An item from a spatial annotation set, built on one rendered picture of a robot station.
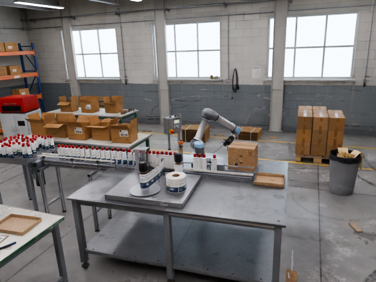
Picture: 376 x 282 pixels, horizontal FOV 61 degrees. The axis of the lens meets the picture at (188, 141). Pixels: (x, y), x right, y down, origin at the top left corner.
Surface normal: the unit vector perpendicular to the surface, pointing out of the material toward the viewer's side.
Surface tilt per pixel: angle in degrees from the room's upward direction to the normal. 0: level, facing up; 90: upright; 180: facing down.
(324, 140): 89
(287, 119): 90
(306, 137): 90
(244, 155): 90
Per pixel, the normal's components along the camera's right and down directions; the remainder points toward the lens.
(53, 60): -0.36, 0.28
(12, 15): 0.93, 0.07
